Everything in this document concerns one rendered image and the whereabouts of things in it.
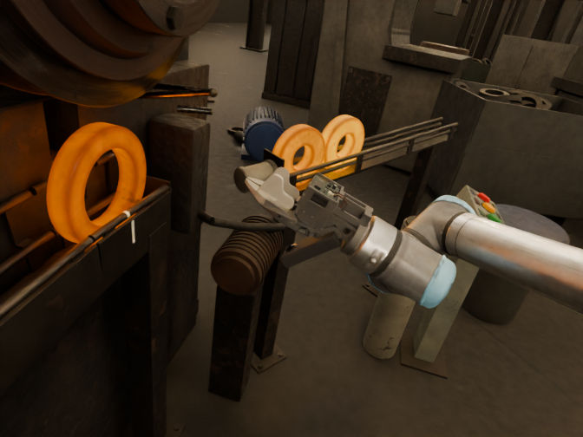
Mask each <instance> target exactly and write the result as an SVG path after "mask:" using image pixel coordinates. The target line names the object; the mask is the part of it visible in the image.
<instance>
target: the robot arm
mask: <svg viewBox="0 0 583 437"><path fill-rule="evenodd" d="M322 178H324V179H327V180H328V181H330V182H327V181H326V180H324V179H322ZM245 183H246V185H247V186H248V188H249V189H250V191H251V192H252V194H253V196H254V197H255V198H256V200H257V201H258V202H259V203H260V204H261V205H262V206H263V208H264V209H265V210H266V211H267V212H269V213H270V214H271V215H272V216H273V217H274V218H275V219H276V220H277V221H278V222H280V223H281V224H283V225H286V226H288V227H290V228H292V229H293V230H294V231H295V232H299V233H301V234H304V235H305V236H307V237H308V238H305V239H303V240H300V241H298V242H297V243H295V244H292V245H289V246H287V247H286V249H285V251H284V253H283V255H282V257H281V261H282V263H283V264H284V266H285V267H286V268H290V267H292V266H294V265H296V264H300V263H303V262H304V261H306V260H309V259H311V258H314V257H316V256H319V255H321V254H324V253H326V252H327V251H331V250H333V249H336V248H338V247H340V246H341V243H342V240H343V241H344V242H343V244H342V246H341V252H343V253H344V254H346V255H347V261H348V262H349V263H351V264H353V265H355V266H356V267H357V268H359V269H361V270H362V271H365V274H366V277H367V279H368V281H369V282H370V284H371V285H372V286H373V287H374V288H376V289H377V290H379V291H381V292H383V293H386V294H396V295H400V296H405V297H408V298H410V299H412V300H413V301H415V302H417V303H418V305H422V306H424V307H426V308H429V309H430V308H434V307H436V306H437V305H438V304H439V303H440V302H441V301H442V300H443V299H444V298H445V297H446V296H447V295H448V293H449V291H450V289H451V287H452V285H453V283H454V281H455V275H456V267H455V264H454V263H453V262H452V261H450V260H449V259H447V258H446V257H445V256H444V254H445V253H446V254H448V255H450V256H452V257H454V258H460V259H462V260H464V261H466V262H468V263H471V264H473V265H475V266H477V267H479V268H482V269H483V270H485V271H488V272H491V273H493V274H495V275H496V276H498V277H502V278H504V279H506V280H508V281H510V282H512V283H514V284H517V285H519V286H521V287H523V288H525V289H527V290H531V291H532V292H534V293H536V294H538V295H541V296H543V297H545V298H547V299H549V300H552V301H554V302H556V303H558V304H561V305H563V306H565V307H567V308H568V309H571V310H574V311H576V312H578V313H580V314H582V315H583V250H582V249H580V248H576V247H573V246H571V245H566V244H563V243H560V242H557V241H554V240H552V239H549V238H543V237H541V236H538V235H535V234H533V233H530V232H524V231H522V230H519V229H516V228H513V227H510V226H507V225H503V224H500V223H497V222H494V221H491V220H488V219H485V218H481V217H478V216H477V215H476V214H475V212H474V210H473V209H472V208H471V206H470V205H468V204H467V203H466V202H465V201H463V200H460V199H458V198H457V197H454V196H450V195H444V196H441V197H439V198H438V199H436V200H435V201H433V202H431V203H430V204H429V205H428V206H427V208H426V209H425V210H424V211H423V212H422V213H420V214H419V215H418V216H417V217H416V218H415V219H414V220H413V221H412V222H411V223H409V224H408V225H407V226H406V227H405V228H404V229H403V230H402V231H399V230H397V228H396V227H394V226H393V225H390V224H388V223H387V222H385V221H383V220H382V219H380V218H379V217H377V216H373V217H372V212H373V208H371V207H369V206H368V205H366V204H365V203H363V202H361V201H360V200H358V199H355V198H354V197H352V196H350V195H349V194H348V193H346V192H344V191H343V189H344V187H343V186H341V185H339V184H338V183H337V182H335V181H333V180H331V179H329V178H327V177H326V176H324V175H323V174H322V173H319V172H318V173H317V175H315V176H314V177H313V179H312V181H311V182H310V183H309V184H308V186H307V187H306V188H305V191H304V192H303V194H302V196H299V190H298V189H297V188H296V187H294V186H292V185H291V184H290V182H289V171H288V170H287V169H286V168H284V167H279V168H277V169H276V170H275V171H274V172H273V174H272V175H271V176H270V177H269V178H268V179H267V180H266V181H262V180H259V179H254V178H249V177H247V178H246V180H245ZM333 184H334V185H333ZM289 209H292V211H291V210H289Z"/></svg>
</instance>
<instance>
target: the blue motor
mask: <svg viewBox="0 0 583 437"><path fill-rule="evenodd" d="M284 131H285V125H284V122H283V119H282V118H281V115H279V113H278V112H277V113H276V109H275V110H274V111H273V110H272V108H269V107H268V106H267V108H265V106H264V107H262V108H261V107H260V106H259V108H255V109H252V112H250V111H249V114H247V115H246V118H245V121H243V141H244V143H242V145H241V159H242V160H254V161H262V162H263V158H264V148H266V149H268V150H269V151H271V152H272V150H273V148H274V146H275V144H276V142H277V140H278V138H279V137H280V136H281V135H282V133H283V132H284Z"/></svg>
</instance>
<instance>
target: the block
mask: <svg viewBox="0 0 583 437"><path fill-rule="evenodd" d="M209 141H210V122H208V121H205V120H202V119H198V118H194V117H190V116H186V115H183V114H176V113H172V112H169V113H165V114H162V115H159V116H157V117H154V118H152V119H151V120H150V122H149V156H150V176H152V177H155V178H159V179H164V180H168V181H171V189H172V192H171V231H175V232H180V233H184V234H192V233H193V232H194V231H195V230H196V229H197V228H198V227H199V226H200V225H201V224H202V223H203V222H204V221H202V220H200V219H199V218H198V214H199V211H200V210H202V211H204V212H205V211H206V188H207V172H208V157H209Z"/></svg>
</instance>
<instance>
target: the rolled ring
mask: <svg viewBox="0 0 583 437"><path fill-rule="evenodd" d="M110 149H112V150H113V152H114V153H115V156H116V159H117V161H118V165H119V181H118V186H117V190H116V193H115V196H114V198H113V200H112V202H111V204H110V205H109V207H108V209H107V210H106V211H105V212H104V213H103V214H102V215H101V216H100V217H99V218H96V219H94V220H92V221H90V219H89V218H88V215H87V213H86V209H85V204H84V193H85V187H86V183H87V180H88V176H89V174H90V171H91V169H92V167H93V166H94V164H95V163H96V161H97V160H98V159H99V158H100V157H101V156H102V155H103V154H104V153H106V152H107V151H108V150H110ZM146 176H147V165H146V158H145V154H144V150H143V147H142V145H141V142H140V141H139V139H138V138H137V136H136V135H135V134H134V133H133V132H131V131H130V130H129V129H127V128H125V127H121V126H117V125H114V124H109V123H106V122H94V123H90V124H88V125H85V126H83V127H81V128H79V129H78V130H76V131H75V132H74V133H73V134H71V135H70V136H69V137H68V139H67V140H66V141H65V142H64V144H63V145H62V147H61V148H60V150H59V152H58V153H57V155H56V157H55V160H54V162H53V164H52V167H51V169H50V172H49V179H48V184H47V208H48V213H49V218H50V220H51V223H52V225H53V226H54V227H55V229H56V230H57V232H58V233H59V234H60V235H61V236H63V237H64V238H66V239H67V240H68V241H71V242H74V243H77V244H79V243H80V242H81V241H82V240H84V239H85V238H86V237H87V236H88V235H90V234H91V233H93V232H95V231H96V230H98V229H99V228H101V227H102V226H104V225H105V224H106V223H107V222H109V221H110V220H112V219H114V218H115V217H117V216H118V215H120V214H121V213H122V212H124V211H126V210H127V209H128V208H129V207H131V206H132V205H134V204H136V203H137V202H139V201H140V200H141V199H142V196H143V193H144V189H145V184H146Z"/></svg>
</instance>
